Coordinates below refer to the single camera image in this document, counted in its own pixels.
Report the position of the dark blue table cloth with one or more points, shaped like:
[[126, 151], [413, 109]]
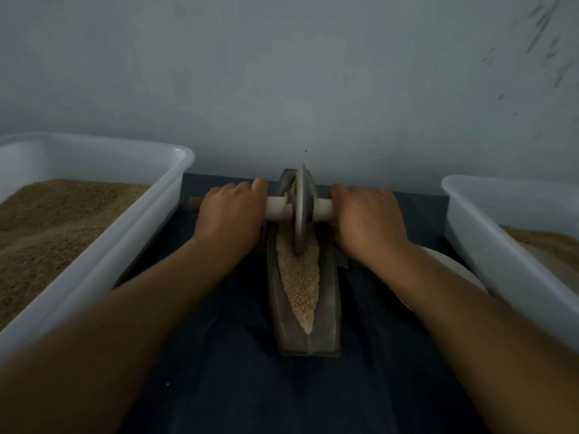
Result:
[[226, 402]]

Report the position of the large brown grain heap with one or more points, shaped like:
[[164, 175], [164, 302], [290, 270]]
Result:
[[547, 244], [45, 239]]

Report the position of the person's right forearm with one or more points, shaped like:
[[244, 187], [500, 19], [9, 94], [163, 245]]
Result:
[[493, 352]]

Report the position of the boat-shaped metal grinding trough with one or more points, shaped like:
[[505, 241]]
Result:
[[312, 339]]

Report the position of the white plastic scoop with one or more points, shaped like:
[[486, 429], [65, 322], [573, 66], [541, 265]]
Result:
[[559, 268]]

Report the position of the white round plate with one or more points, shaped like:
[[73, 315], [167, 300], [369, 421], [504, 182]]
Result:
[[457, 266]]

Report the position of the person's right hand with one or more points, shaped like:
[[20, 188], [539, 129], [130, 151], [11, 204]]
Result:
[[366, 226]]

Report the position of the person's left hand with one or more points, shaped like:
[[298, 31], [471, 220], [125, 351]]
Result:
[[231, 217]]

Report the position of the white plastic tub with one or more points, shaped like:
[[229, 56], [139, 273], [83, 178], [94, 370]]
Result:
[[136, 235], [507, 271]]

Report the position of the person's left forearm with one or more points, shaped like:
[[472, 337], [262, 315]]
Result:
[[90, 357]]

